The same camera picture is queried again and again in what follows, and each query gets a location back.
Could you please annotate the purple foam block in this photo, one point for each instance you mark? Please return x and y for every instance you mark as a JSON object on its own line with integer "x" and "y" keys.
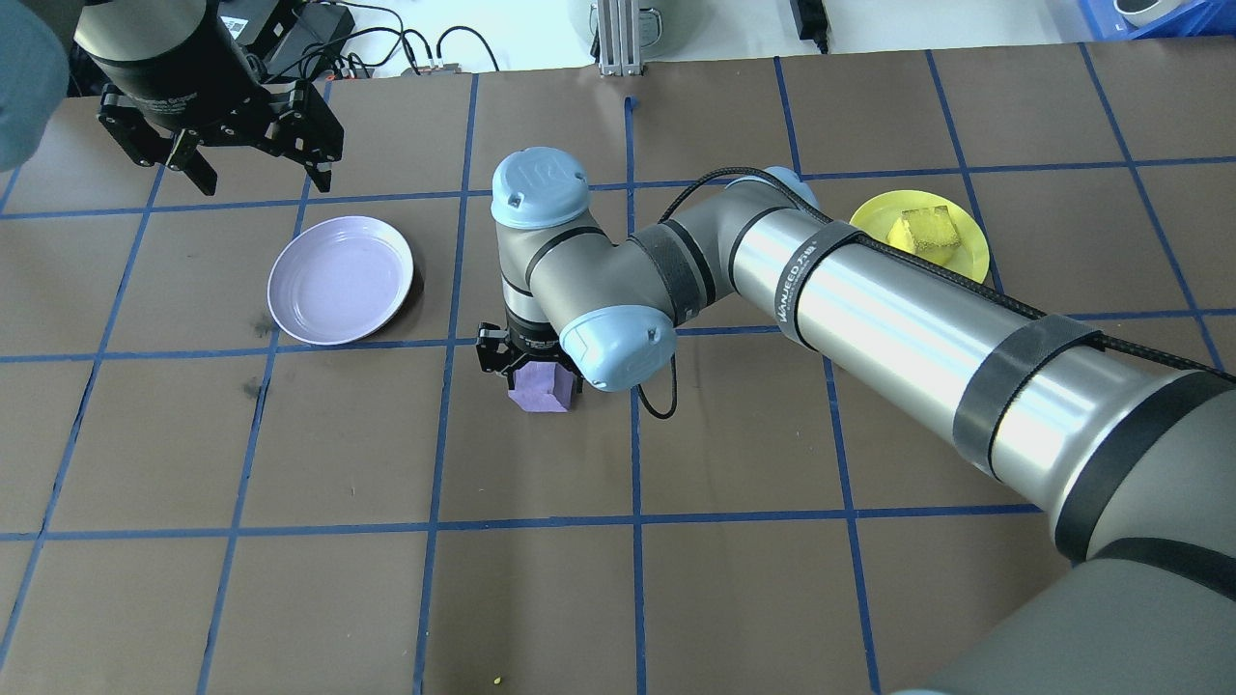
{"x": 539, "y": 388}

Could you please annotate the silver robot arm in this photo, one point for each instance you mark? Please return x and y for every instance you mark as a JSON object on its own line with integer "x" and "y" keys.
{"x": 24, "y": 77}
{"x": 869, "y": 319}

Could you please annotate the black power brick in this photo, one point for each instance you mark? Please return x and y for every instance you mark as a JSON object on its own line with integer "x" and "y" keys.
{"x": 323, "y": 24}

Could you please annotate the black box with white label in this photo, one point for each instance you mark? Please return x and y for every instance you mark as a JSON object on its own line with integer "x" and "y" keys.
{"x": 261, "y": 10}

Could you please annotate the small gray connector hub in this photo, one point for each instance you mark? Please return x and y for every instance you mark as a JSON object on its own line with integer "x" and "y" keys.
{"x": 444, "y": 68}

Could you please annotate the light purple round plate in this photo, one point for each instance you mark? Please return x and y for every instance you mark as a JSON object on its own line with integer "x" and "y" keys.
{"x": 340, "y": 280}

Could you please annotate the yellow round plate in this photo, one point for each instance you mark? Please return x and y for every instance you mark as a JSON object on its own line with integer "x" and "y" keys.
{"x": 874, "y": 227}

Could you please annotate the yellow foam block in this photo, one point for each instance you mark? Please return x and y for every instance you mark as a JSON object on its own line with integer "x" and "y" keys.
{"x": 925, "y": 232}

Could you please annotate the small black power adapter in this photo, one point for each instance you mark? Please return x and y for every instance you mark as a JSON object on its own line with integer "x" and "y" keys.
{"x": 809, "y": 19}

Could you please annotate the white mug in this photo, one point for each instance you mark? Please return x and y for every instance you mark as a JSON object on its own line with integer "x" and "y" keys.
{"x": 1144, "y": 10}

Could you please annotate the blue plastic bin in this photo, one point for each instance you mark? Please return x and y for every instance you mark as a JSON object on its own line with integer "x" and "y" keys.
{"x": 1193, "y": 17}

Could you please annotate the aluminium frame post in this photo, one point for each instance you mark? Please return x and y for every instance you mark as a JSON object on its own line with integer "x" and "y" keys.
{"x": 621, "y": 39}

